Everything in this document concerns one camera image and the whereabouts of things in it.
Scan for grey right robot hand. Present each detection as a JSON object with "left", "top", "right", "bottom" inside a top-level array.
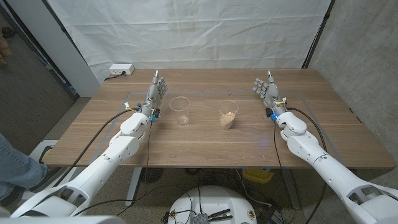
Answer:
[{"left": 252, "top": 70, "right": 287, "bottom": 117}]

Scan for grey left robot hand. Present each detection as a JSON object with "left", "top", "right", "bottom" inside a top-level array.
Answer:
[{"left": 139, "top": 70, "right": 169, "bottom": 121}]

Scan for clear plastic cup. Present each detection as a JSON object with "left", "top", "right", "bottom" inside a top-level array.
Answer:
[
  {"left": 169, "top": 96, "right": 191, "bottom": 126},
  {"left": 216, "top": 100, "right": 239, "bottom": 130}
]

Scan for brown sugar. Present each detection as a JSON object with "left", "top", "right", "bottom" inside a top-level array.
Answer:
[{"left": 220, "top": 111, "right": 236, "bottom": 130}]

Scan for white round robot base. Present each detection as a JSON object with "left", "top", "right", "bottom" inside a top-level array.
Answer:
[{"left": 167, "top": 185, "right": 258, "bottom": 224}]

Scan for grey tape rectangle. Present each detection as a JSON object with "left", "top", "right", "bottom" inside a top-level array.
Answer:
[{"left": 90, "top": 90, "right": 346, "bottom": 167}]

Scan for white power strip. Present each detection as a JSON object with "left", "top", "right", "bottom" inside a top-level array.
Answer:
[{"left": 109, "top": 63, "right": 136, "bottom": 76}]

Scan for white backdrop cloth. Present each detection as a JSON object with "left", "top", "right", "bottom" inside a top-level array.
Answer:
[{"left": 46, "top": 0, "right": 333, "bottom": 85}]

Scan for black backdrop stand pole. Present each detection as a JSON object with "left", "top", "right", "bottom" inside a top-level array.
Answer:
[{"left": 300, "top": 0, "right": 336, "bottom": 69}]

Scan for black round floor object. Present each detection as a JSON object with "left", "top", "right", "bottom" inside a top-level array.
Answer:
[{"left": 139, "top": 167, "right": 165, "bottom": 184}]

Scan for yellow object under table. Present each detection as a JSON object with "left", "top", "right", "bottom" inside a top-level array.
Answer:
[{"left": 241, "top": 167, "right": 275, "bottom": 184}]

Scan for black tools on base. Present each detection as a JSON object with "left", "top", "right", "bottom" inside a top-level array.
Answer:
[{"left": 206, "top": 208, "right": 233, "bottom": 222}]

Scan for person's leg in jeans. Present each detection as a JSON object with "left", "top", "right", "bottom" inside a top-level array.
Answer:
[{"left": 0, "top": 133, "right": 49, "bottom": 202}]

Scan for black power strip cable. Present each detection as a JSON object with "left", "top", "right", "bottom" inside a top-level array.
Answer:
[{"left": 104, "top": 71, "right": 127, "bottom": 82}]

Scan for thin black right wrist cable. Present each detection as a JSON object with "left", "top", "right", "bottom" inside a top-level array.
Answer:
[{"left": 272, "top": 120, "right": 296, "bottom": 209}]

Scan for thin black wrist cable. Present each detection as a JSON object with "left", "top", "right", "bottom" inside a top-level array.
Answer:
[
  {"left": 116, "top": 119, "right": 154, "bottom": 217},
  {"left": 272, "top": 120, "right": 296, "bottom": 209}
]

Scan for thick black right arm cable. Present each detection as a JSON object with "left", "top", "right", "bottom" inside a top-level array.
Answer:
[{"left": 285, "top": 106, "right": 328, "bottom": 224}]

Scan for thin black left wrist cable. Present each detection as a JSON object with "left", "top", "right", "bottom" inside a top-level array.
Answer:
[{"left": 116, "top": 119, "right": 154, "bottom": 217}]

